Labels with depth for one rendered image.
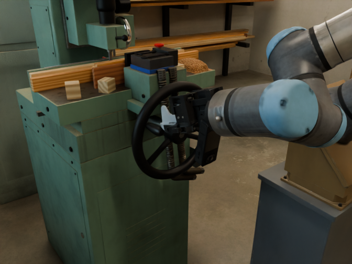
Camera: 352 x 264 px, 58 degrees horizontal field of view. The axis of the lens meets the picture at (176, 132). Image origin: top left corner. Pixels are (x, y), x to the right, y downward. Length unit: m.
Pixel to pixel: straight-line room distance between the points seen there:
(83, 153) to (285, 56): 0.61
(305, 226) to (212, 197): 0.91
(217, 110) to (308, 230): 0.73
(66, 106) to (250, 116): 0.53
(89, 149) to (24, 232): 1.04
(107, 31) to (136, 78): 0.19
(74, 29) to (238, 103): 0.75
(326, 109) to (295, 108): 0.11
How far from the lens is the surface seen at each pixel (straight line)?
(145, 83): 0.91
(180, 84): 0.85
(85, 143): 0.96
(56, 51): 1.24
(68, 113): 0.91
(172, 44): 3.47
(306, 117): 0.53
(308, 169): 1.14
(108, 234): 1.17
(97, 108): 0.94
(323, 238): 1.18
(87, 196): 1.05
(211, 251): 1.68
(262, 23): 4.85
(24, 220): 2.01
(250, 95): 0.53
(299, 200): 1.15
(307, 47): 0.66
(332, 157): 1.08
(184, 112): 0.65
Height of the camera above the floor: 1.19
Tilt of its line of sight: 25 degrees down
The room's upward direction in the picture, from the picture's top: straight up
